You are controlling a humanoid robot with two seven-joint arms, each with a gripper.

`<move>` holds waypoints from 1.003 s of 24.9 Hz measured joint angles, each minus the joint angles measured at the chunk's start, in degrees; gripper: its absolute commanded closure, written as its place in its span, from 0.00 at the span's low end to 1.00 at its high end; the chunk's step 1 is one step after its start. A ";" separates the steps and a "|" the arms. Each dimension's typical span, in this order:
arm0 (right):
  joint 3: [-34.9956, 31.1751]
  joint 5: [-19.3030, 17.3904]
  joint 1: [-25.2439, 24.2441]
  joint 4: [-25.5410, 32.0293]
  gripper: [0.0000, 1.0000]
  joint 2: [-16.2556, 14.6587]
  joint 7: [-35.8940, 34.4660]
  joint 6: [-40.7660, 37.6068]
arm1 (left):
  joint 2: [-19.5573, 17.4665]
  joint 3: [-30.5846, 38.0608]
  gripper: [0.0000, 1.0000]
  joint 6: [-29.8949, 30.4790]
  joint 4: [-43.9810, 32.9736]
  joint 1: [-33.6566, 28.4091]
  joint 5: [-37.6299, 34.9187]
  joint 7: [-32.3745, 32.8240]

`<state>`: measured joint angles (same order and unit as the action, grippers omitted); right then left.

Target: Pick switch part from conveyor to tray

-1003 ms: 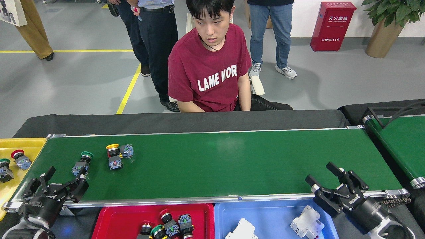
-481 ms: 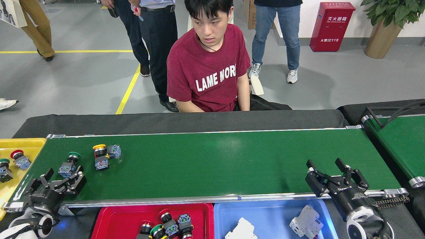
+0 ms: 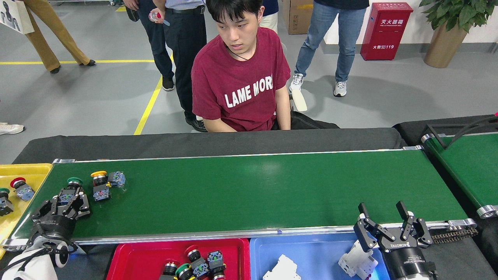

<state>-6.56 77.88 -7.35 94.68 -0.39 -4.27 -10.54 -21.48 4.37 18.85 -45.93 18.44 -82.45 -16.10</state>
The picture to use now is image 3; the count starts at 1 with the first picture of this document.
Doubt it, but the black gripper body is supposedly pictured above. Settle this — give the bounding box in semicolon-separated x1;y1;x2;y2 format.
33;217;76;243
383;238;430;278

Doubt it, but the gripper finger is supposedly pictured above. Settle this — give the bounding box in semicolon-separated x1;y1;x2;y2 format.
396;201;433;247
32;192;66;220
353;202;394;252
68;191;92;219

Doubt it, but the green push button switch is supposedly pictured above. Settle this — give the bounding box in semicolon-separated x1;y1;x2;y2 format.
58;177;84;205
175;263;196;280
0;187;15;217

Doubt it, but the white circuit breaker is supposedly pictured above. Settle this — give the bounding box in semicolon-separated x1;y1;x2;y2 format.
263;255;302;280
338;240;379;280

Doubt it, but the yellow push button switch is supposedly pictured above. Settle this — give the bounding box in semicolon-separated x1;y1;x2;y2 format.
90;170;112;202

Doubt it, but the red push button switch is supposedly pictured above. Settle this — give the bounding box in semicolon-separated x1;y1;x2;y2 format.
159;259;180;280
107;171;126;189
207;250;228;280
10;177;36;202
184;245;211;279

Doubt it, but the yellow plastic tray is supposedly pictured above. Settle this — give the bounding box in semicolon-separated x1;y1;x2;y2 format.
0;163;53;260

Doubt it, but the blue plastic tray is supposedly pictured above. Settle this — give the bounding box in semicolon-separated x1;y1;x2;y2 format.
249;233;391;280

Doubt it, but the red plastic tray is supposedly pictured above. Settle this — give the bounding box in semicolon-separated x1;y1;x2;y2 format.
106;238;251;280

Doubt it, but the short green conveyor belt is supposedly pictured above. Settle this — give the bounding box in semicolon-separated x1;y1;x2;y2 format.
420;132;498;219

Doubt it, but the long green conveyor belt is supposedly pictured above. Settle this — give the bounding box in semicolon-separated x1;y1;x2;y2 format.
0;145;478;251

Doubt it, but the person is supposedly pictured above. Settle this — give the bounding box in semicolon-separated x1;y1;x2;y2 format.
0;122;25;136
289;0;370;98
123;0;175;92
259;0;279;34
191;0;340;133
21;0;96;74
150;0;209;133

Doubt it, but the potted green plant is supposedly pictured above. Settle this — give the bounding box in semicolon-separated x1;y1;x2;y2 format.
419;0;498;68

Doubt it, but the white printed paper bag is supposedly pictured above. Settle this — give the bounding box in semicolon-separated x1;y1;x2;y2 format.
0;0;35;35

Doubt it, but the red fire extinguisher box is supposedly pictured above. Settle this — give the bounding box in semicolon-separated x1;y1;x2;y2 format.
360;2;414;61

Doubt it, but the clear bottle pink cap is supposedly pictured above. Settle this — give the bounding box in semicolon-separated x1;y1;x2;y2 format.
149;11;170;27

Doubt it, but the brown cardboard box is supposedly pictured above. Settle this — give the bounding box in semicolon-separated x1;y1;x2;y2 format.
282;0;314;35

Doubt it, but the black drive chain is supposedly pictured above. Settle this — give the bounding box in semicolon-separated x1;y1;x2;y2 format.
430;227;479;245

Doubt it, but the black metal bracket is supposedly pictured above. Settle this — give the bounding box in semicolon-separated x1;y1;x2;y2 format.
423;124;448;149

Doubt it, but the black cable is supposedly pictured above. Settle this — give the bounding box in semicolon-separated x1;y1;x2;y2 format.
449;122;498;146
445;115;498;148

